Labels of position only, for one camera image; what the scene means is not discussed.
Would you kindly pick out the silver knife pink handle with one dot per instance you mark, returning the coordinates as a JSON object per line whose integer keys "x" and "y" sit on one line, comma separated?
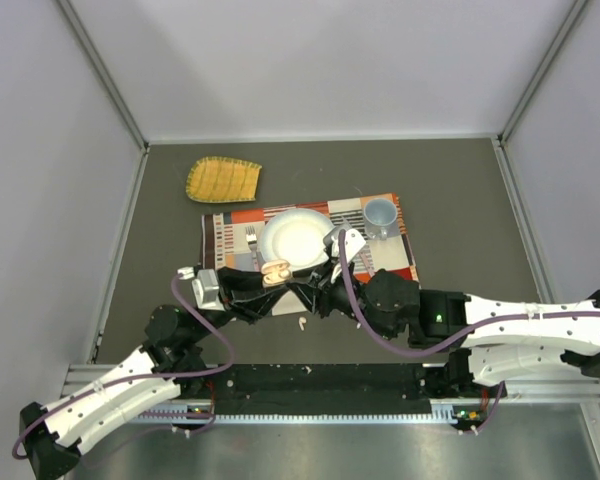
{"x": 364, "y": 264}

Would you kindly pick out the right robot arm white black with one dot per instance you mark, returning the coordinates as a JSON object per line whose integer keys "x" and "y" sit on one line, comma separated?
{"x": 487, "y": 342}

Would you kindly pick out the aluminium frame right post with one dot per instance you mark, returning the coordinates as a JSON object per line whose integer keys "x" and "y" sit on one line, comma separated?
{"x": 574, "y": 16}

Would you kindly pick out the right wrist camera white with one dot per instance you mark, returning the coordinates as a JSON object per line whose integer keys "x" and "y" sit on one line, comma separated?
{"x": 343, "y": 240}

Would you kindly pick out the aluminium frame post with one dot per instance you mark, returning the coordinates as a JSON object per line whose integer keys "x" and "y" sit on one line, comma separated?
{"x": 574, "y": 16}
{"x": 102, "y": 73}

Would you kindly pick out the colourful patchwork placemat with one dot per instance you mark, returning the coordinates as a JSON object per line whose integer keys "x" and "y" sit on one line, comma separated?
{"x": 241, "y": 239}

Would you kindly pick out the light blue mug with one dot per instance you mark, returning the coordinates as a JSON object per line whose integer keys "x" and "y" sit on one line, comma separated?
{"x": 379, "y": 215}

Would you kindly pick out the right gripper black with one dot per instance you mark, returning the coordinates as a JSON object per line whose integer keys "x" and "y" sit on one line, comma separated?
{"x": 319, "y": 299}

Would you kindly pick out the yellow woven cloth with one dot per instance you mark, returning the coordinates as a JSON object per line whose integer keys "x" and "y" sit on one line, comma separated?
{"x": 219, "y": 180}

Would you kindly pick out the silver fork pink handle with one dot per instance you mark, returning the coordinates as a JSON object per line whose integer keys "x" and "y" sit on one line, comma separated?
{"x": 251, "y": 238}

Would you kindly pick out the white round plate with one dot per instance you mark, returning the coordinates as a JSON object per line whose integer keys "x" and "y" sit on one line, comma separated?
{"x": 295, "y": 235}

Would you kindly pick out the white earbud charging case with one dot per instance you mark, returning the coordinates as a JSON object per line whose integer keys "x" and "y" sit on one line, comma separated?
{"x": 276, "y": 273}

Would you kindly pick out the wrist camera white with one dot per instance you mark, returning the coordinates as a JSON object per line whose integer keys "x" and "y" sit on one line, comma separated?
{"x": 205, "y": 286}
{"x": 343, "y": 240}

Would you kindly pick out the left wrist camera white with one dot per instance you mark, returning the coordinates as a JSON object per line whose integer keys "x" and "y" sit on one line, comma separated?
{"x": 205, "y": 286}

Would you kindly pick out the aluminium frame front beam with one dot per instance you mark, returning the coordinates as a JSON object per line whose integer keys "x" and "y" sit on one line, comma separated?
{"x": 465, "y": 414}

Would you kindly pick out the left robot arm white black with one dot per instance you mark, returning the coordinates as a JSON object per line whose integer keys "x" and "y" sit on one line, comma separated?
{"x": 184, "y": 347}

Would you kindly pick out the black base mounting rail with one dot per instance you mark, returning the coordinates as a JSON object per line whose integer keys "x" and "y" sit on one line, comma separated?
{"x": 339, "y": 389}

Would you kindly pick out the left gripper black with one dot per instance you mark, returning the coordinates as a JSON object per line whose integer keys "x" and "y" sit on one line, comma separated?
{"x": 250, "y": 304}

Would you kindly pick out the aluminium frame left post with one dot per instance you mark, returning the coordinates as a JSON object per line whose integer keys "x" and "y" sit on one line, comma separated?
{"x": 102, "y": 73}

